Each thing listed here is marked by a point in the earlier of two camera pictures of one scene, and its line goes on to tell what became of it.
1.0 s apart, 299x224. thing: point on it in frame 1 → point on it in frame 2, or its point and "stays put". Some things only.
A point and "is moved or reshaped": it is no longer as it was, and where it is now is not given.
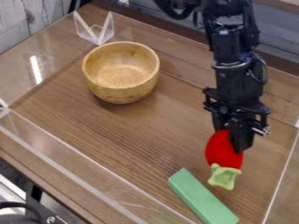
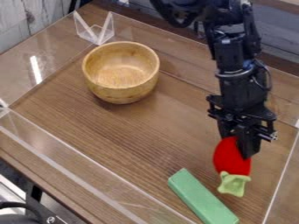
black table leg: x=36 y=193 stays put
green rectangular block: x=200 y=199 stays put
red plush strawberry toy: x=226 y=160 is moved or reshaped
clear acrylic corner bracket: x=96 y=34 stays put
